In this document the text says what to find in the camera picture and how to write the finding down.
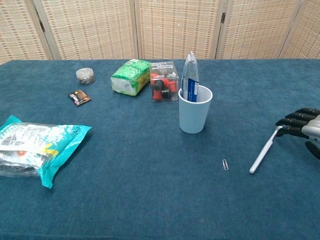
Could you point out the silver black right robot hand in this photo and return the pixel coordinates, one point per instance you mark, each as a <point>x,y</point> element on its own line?
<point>300,122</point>

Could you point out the round clear clip container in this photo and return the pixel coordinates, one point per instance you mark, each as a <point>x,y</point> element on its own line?
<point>85,76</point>

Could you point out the dark blue table cloth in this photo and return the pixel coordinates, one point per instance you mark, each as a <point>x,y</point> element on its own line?
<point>137,175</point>

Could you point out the light blue plastic cup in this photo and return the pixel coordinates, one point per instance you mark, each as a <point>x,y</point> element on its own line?
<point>191,117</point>

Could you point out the white toothbrush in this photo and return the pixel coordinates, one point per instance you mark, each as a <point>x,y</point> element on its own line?
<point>262,152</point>

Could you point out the large teal snack bag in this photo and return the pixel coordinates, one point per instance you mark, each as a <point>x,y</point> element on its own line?
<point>37,145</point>

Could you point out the small brown snack packet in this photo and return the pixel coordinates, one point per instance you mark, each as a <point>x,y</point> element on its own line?
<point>79,98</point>

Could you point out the blue white toothpaste tube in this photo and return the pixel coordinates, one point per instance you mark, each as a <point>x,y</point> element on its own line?
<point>190,75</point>

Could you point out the small metal paper clip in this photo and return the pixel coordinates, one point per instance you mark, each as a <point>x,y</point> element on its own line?
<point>225,166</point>

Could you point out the clear box of red pieces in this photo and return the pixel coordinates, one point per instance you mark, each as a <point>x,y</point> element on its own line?
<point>163,85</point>

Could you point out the woven folding screen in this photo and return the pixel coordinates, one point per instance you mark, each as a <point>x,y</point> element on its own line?
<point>87,27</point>

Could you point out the green tissue pack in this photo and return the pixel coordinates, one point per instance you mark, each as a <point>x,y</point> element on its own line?
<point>130,75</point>

